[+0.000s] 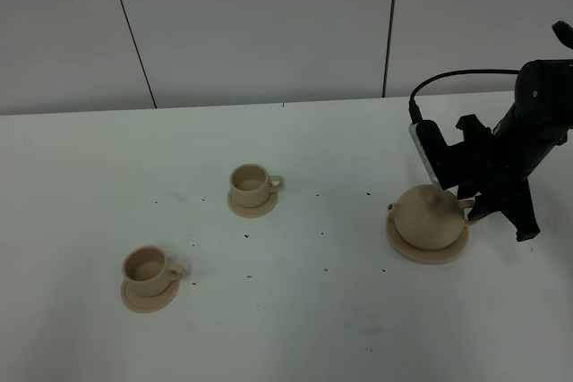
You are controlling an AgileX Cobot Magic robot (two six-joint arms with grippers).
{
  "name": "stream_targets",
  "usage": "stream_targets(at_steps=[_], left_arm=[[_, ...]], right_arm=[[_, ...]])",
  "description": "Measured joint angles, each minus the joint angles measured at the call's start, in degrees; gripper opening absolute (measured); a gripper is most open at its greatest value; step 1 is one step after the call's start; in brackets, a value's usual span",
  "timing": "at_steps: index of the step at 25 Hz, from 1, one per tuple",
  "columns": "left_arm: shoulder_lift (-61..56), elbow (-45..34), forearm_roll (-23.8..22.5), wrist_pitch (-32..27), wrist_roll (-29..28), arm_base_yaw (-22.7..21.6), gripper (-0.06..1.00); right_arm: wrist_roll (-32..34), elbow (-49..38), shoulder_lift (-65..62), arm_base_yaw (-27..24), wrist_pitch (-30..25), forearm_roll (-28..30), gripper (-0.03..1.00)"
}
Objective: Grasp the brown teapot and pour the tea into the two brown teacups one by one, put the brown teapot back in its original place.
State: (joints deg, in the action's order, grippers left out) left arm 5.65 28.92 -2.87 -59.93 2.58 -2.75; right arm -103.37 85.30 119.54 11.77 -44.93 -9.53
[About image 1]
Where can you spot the tan teacup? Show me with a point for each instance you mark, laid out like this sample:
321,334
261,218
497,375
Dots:
251,185
148,271

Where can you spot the tan ceramic teapot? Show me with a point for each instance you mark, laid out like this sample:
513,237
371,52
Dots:
430,218

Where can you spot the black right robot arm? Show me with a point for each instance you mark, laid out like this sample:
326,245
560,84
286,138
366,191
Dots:
543,90

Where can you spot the tan teapot saucer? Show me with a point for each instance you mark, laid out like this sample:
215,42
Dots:
427,257

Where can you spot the far tan teacup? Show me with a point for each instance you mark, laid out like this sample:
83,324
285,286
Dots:
251,185

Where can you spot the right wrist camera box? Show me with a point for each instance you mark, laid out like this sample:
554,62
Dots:
442,162

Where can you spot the near tan cup saucer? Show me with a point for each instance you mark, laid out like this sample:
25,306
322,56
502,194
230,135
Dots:
143,304

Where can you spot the tan cup saucer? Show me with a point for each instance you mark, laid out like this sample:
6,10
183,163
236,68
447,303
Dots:
143,304
259,211

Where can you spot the far tan cup saucer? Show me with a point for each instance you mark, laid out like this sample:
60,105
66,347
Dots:
259,211

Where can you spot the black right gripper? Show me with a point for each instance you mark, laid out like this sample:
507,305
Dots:
515,147

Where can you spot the near tan teacup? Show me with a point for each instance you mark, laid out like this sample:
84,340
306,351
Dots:
148,271

